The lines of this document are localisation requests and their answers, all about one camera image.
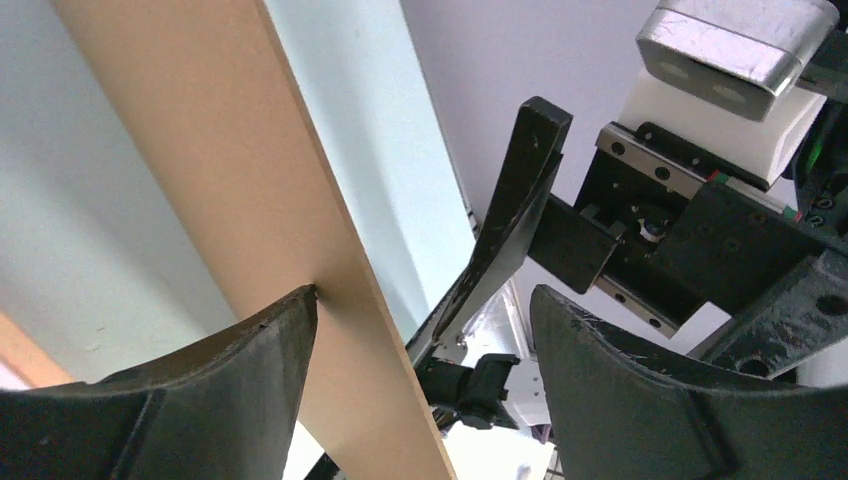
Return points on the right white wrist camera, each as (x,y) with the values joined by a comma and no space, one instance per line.
(727,76)

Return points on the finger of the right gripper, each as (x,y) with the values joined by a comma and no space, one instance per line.
(801,315)
(531,163)

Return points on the brown backing board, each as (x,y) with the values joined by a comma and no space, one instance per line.
(206,93)

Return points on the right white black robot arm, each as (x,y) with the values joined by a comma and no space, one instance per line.
(495,391)

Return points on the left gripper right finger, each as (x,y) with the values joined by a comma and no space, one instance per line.
(622,407)

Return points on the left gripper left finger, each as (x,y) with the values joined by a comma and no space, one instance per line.
(224,407)

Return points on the orange wooden picture frame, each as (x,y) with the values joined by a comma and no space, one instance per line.
(27,359)

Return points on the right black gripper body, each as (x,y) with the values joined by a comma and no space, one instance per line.
(665,226)

